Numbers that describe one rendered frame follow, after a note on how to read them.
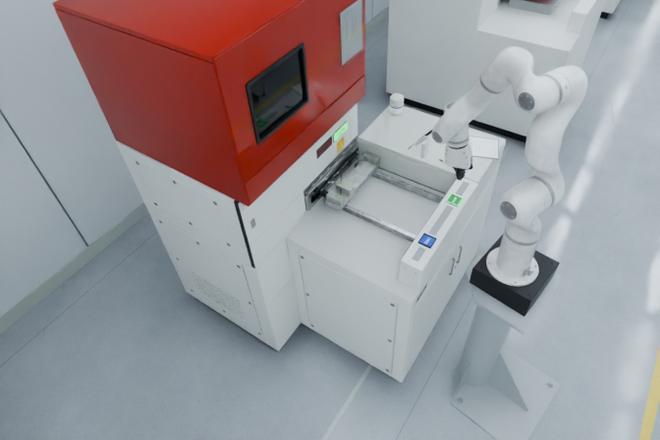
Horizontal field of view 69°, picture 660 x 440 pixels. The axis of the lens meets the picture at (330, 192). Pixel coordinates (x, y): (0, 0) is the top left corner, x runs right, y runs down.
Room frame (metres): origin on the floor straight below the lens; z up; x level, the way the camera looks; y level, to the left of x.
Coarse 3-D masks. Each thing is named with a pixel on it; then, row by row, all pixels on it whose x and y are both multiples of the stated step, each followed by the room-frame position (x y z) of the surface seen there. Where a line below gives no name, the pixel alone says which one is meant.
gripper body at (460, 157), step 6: (468, 144) 1.39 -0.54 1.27; (450, 150) 1.40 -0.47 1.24; (456, 150) 1.39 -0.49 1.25; (462, 150) 1.38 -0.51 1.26; (468, 150) 1.38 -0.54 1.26; (450, 156) 1.40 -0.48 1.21; (456, 156) 1.39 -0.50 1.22; (462, 156) 1.37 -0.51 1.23; (468, 156) 1.37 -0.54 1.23; (450, 162) 1.40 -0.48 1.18; (456, 162) 1.38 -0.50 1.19; (462, 162) 1.37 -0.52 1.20; (468, 162) 1.36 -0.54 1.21; (462, 168) 1.37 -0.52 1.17
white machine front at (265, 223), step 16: (352, 112) 1.83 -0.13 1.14; (336, 128) 1.73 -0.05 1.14; (352, 128) 1.83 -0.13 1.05; (320, 144) 1.63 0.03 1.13; (336, 144) 1.72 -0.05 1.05; (304, 160) 1.53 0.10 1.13; (320, 160) 1.62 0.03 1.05; (288, 176) 1.44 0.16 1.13; (304, 176) 1.52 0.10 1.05; (272, 192) 1.36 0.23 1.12; (288, 192) 1.43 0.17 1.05; (240, 208) 1.22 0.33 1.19; (256, 208) 1.28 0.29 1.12; (272, 208) 1.35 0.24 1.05; (288, 208) 1.42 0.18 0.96; (304, 208) 1.50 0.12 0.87; (240, 224) 1.23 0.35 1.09; (256, 224) 1.27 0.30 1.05; (272, 224) 1.33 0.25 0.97; (288, 224) 1.41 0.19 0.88; (256, 240) 1.25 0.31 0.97; (272, 240) 1.32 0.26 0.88; (256, 256) 1.23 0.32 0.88
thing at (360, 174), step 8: (360, 168) 1.73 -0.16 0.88; (368, 168) 1.73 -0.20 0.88; (376, 168) 1.75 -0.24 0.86; (352, 176) 1.68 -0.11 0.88; (360, 176) 1.68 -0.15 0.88; (368, 176) 1.69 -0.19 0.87; (352, 184) 1.63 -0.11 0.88; (360, 184) 1.63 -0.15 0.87; (336, 192) 1.58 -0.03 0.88; (344, 192) 1.57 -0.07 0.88; (328, 200) 1.53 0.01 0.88; (336, 208) 1.50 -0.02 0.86
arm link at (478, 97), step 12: (480, 84) 1.32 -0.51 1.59; (468, 96) 1.35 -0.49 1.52; (480, 96) 1.31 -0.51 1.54; (492, 96) 1.30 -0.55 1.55; (456, 108) 1.35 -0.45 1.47; (468, 108) 1.33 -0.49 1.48; (480, 108) 1.32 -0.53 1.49; (444, 120) 1.35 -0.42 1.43; (456, 120) 1.32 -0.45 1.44; (468, 120) 1.32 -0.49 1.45; (432, 132) 1.38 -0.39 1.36; (444, 132) 1.33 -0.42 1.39; (456, 132) 1.31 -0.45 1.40
